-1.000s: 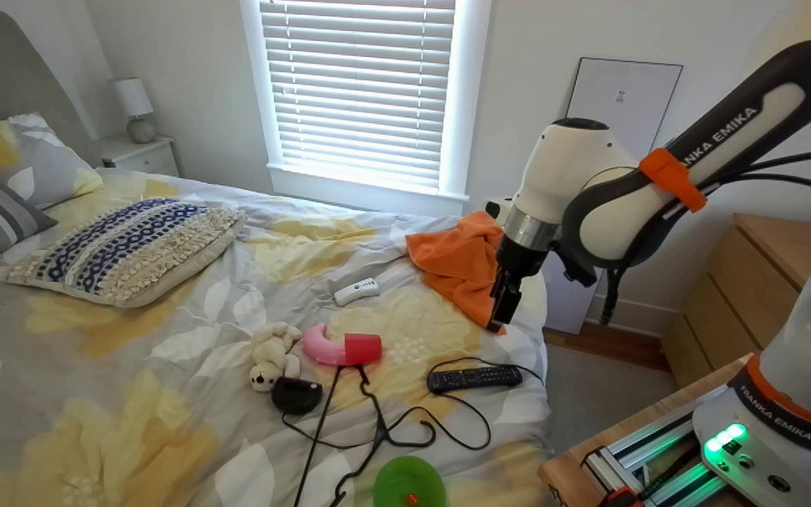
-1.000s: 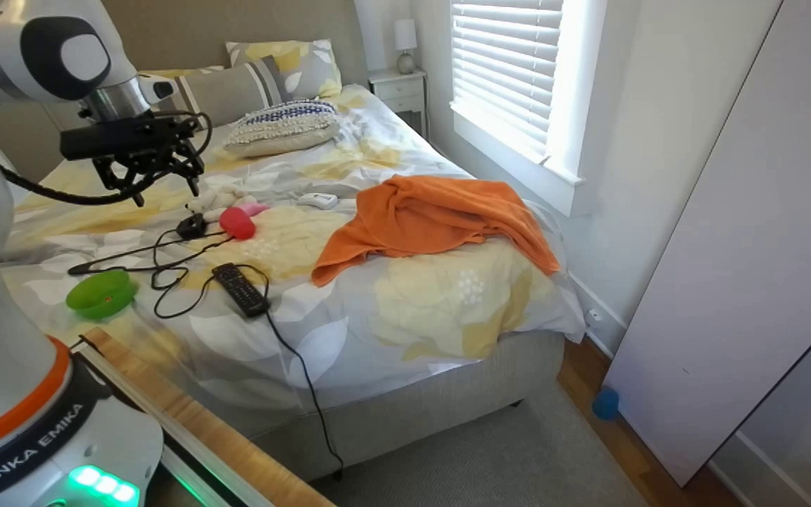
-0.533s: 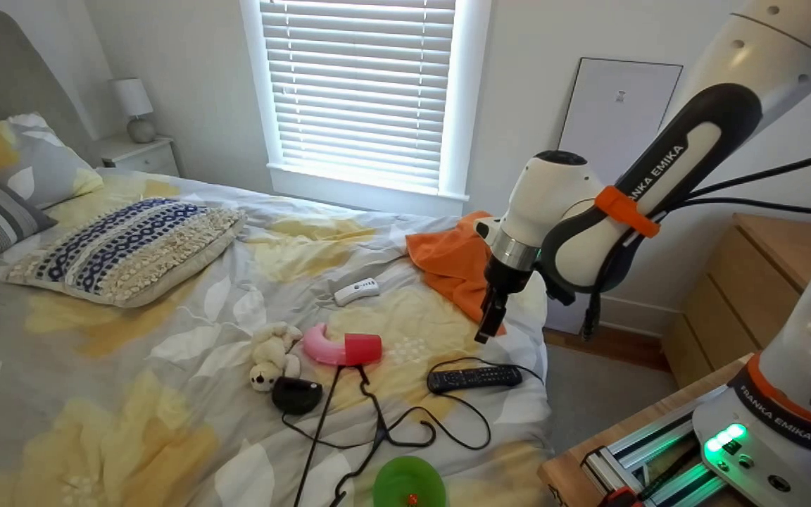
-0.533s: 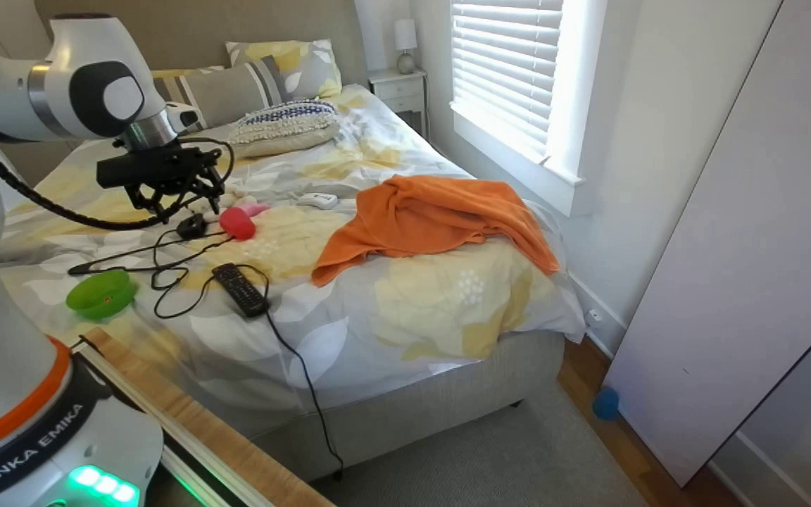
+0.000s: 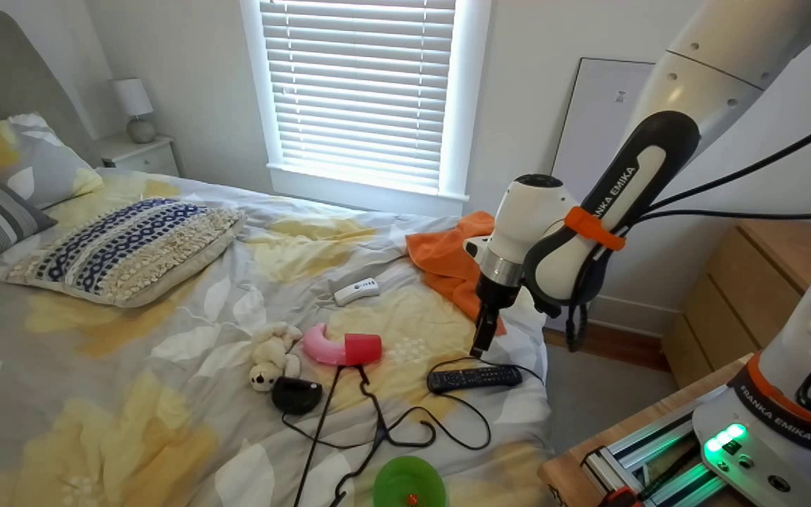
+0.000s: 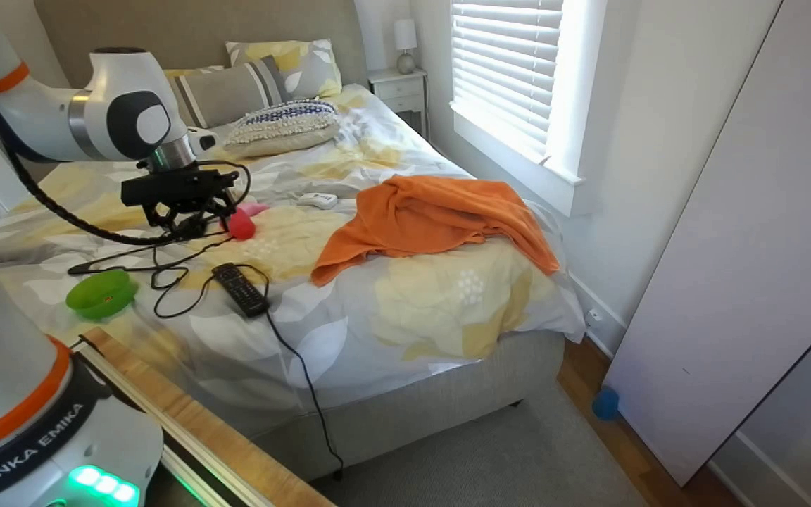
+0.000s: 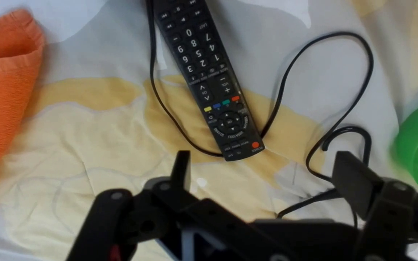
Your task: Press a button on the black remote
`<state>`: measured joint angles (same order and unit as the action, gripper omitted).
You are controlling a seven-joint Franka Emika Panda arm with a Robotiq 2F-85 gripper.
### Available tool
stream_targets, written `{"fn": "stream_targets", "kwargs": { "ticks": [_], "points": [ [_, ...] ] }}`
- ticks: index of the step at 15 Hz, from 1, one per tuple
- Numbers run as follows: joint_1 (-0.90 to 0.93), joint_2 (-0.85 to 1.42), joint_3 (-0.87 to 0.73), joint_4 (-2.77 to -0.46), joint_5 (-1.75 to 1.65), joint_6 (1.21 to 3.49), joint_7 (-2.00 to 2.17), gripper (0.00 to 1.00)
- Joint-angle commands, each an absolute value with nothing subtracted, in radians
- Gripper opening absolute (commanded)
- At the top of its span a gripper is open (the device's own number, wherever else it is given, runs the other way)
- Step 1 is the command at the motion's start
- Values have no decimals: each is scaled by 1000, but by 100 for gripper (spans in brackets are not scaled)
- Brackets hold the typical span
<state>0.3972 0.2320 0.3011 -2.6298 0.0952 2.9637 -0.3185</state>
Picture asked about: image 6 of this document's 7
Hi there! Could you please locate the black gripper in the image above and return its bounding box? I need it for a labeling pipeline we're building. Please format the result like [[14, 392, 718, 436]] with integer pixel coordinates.
[[118, 163, 242, 239]]

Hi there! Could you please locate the black remote control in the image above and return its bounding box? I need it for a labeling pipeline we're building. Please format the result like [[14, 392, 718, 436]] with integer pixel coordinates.
[[210, 262, 273, 322]]

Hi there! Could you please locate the pink rounded toy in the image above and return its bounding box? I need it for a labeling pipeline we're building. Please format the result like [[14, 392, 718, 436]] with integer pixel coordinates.
[[224, 200, 269, 243]]

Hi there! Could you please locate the green plastic bowl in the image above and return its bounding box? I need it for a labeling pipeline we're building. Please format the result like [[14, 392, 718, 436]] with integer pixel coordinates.
[[62, 269, 142, 325]]

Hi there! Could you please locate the white knitted pillow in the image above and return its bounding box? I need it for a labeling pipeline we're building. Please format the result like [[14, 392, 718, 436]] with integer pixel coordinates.
[[211, 100, 346, 163]]

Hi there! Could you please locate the grey striped pillow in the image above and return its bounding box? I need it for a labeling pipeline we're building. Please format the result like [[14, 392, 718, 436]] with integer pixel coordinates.
[[167, 53, 293, 132]]

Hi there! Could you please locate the small white device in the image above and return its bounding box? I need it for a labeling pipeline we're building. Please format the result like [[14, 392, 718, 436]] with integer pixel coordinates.
[[296, 188, 341, 212]]

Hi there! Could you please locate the beige headboard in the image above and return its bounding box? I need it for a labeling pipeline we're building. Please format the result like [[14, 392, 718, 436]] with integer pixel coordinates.
[[35, 0, 373, 93]]

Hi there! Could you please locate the yellow floral pillow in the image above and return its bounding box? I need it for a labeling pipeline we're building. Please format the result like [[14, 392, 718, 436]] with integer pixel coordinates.
[[224, 36, 346, 101]]

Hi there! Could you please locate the bed with floral duvet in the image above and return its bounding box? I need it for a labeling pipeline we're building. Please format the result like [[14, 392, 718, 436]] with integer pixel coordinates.
[[0, 81, 590, 481]]

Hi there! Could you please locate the white nightstand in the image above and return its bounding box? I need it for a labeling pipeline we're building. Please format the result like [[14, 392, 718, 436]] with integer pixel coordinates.
[[366, 67, 431, 142]]

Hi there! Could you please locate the orange cloth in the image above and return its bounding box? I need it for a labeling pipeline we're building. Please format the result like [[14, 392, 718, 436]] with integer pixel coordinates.
[[308, 171, 565, 290]]

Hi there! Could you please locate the small white lamp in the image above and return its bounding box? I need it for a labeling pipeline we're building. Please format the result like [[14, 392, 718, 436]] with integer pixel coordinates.
[[391, 16, 422, 80]]

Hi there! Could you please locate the white window blind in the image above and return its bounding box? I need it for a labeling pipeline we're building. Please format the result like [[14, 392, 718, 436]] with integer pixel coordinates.
[[449, 0, 567, 170]]

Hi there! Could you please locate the white wardrobe panel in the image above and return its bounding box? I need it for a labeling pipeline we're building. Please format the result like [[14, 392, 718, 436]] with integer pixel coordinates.
[[603, 0, 811, 487]]

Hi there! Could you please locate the black robot hose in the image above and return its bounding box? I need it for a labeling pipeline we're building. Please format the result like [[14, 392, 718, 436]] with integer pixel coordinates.
[[0, 53, 253, 249]]

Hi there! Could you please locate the black cable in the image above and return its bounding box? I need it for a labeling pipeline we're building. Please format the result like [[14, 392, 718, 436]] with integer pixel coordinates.
[[65, 235, 346, 477]]

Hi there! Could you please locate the white window frame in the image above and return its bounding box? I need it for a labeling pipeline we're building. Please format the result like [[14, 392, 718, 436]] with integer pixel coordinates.
[[446, 0, 612, 219]]

